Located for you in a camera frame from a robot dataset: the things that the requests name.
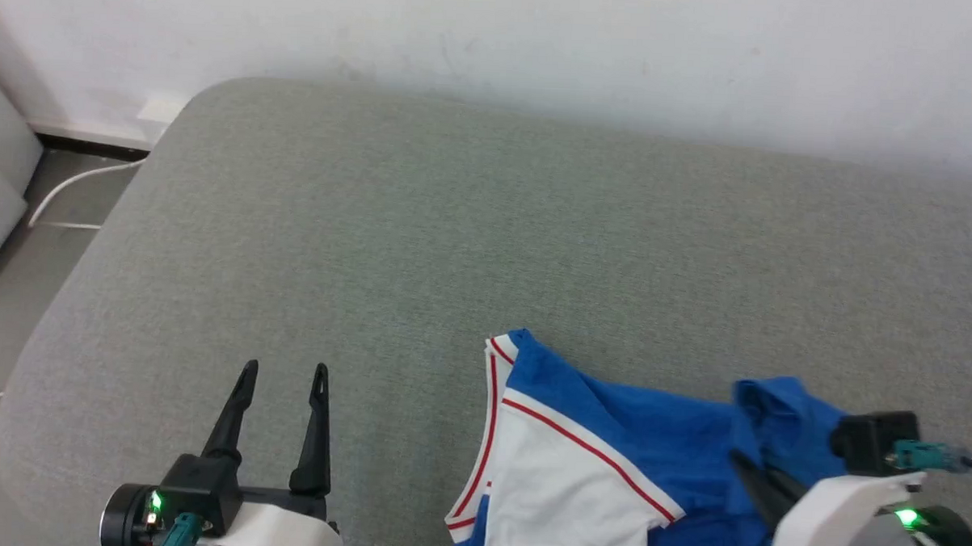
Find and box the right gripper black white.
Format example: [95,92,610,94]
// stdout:
[726,406,972,546]

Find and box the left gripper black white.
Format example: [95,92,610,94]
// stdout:
[100,355,350,546]

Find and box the blue white basketball jersey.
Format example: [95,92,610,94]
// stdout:
[444,327,856,546]

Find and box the grey fabric sofa cushion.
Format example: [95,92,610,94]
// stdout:
[0,68,972,546]

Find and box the teal plug left gripper cable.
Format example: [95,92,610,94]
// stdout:
[157,512,205,546]

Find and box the teal plug gripper cable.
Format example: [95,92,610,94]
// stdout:
[157,512,205,546]
[890,439,972,483]

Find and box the teal plug right gripper cable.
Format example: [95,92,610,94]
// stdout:
[890,439,972,483]

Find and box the white wall box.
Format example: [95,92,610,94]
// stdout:
[138,91,191,126]

